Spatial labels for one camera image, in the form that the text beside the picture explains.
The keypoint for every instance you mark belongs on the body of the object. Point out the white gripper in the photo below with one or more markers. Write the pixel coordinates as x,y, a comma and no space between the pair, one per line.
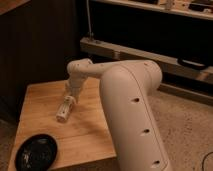
73,93

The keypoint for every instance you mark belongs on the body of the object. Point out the white plastic bottle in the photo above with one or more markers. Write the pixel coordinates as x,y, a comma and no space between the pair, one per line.
64,110

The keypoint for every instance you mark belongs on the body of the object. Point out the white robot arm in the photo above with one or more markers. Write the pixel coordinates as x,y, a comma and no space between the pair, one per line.
124,88

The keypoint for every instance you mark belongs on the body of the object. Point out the black ceramic bowl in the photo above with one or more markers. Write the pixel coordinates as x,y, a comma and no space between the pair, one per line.
36,153

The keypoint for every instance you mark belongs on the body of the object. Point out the wooden table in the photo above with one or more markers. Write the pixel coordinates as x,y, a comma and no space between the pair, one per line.
83,138

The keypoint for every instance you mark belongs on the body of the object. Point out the metal pole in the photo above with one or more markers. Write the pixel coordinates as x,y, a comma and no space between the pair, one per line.
90,32

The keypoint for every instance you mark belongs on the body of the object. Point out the grey metal beam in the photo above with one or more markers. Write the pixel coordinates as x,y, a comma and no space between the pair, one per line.
168,64

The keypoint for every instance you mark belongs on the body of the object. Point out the wooden shelf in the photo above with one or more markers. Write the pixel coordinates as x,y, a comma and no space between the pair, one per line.
165,9

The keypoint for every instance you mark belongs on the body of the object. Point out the black handle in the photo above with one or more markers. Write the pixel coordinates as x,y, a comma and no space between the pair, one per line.
192,66

